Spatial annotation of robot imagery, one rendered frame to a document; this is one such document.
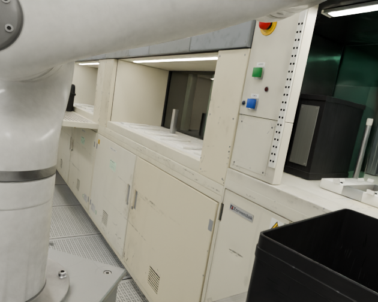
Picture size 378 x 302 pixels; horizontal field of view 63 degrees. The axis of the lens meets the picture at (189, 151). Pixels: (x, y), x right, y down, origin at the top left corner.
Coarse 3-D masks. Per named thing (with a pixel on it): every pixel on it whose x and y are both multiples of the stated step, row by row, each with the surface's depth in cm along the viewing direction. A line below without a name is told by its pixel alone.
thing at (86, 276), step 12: (48, 252) 57; (60, 252) 58; (72, 264) 54; (84, 264) 55; (96, 264) 56; (108, 264) 56; (72, 276) 51; (84, 276) 52; (96, 276) 52; (108, 276) 53; (120, 276) 53; (72, 288) 48; (84, 288) 49; (96, 288) 49; (108, 288) 50; (72, 300) 45; (84, 300) 46; (96, 300) 46; (108, 300) 52
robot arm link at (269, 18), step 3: (270, 15) 49; (258, 18) 52; (261, 18) 51; (264, 18) 51; (267, 18) 50; (270, 18) 50; (273, 18) 50; (276, 18) 49; (279, 18) 49; (282, 18) 50; (285, 18) 50; (261, 21) 53; (264, 21) 52; (267, 21) 52; (270, 21) 52; (273, 21) 52; (276, 21) 52
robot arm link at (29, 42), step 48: (0, 0) 29; (48, 0) 31; (96, 0) 34; (144, 0) 37; (192, 0) 38; (240, 0) 39; (288, 0) 38; (0, 48) 30; (48, 48) 32; (96, 48) 36
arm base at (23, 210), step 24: (0, 192) 37; (24, 192) 38; (48, 192) 42; (0, 216) 37; (24, 216) 39; (48, 216) 43; (0, 240) 38; (24, 240) 40; (48, 240) 45; (0, 264) 38; (24, 264) 40; (48, 264) 52; (0, 288) 39; (24, 288) 41; (48, 288) 46
